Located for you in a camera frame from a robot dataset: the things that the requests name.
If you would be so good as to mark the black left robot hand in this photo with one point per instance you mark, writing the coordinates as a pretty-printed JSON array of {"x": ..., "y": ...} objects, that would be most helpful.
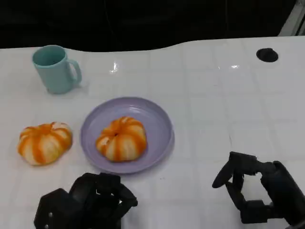
[{"x": 95, "y": 202}]

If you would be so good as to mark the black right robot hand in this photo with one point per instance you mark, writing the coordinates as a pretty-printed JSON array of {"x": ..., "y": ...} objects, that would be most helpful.
[{"x": 283, "y": 188}]

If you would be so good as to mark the orange and white bread roll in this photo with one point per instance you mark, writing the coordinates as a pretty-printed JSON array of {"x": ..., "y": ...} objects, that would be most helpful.
[
  {"x": 44, "y": 144},
  {"x": 121, "y": 140}
]

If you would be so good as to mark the lilac plate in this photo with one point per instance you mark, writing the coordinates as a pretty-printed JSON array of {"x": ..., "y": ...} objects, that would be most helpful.
[{"x": 152, "y": 112}]

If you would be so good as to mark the pale green mug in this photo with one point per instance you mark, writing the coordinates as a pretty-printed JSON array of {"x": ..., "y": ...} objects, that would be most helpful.
[{"x": 56, "y": 75}]

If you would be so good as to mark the black table grommet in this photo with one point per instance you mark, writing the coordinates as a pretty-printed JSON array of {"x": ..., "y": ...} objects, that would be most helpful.
[{"x": 267, "y": 55}]

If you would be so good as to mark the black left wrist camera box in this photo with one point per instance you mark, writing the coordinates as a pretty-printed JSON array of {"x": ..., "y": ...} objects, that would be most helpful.
[{"x": 53, "y": 210}]

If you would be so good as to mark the silver metal frame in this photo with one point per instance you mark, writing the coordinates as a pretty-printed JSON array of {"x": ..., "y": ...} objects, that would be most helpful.
[{"x": 294, "y": 20}]

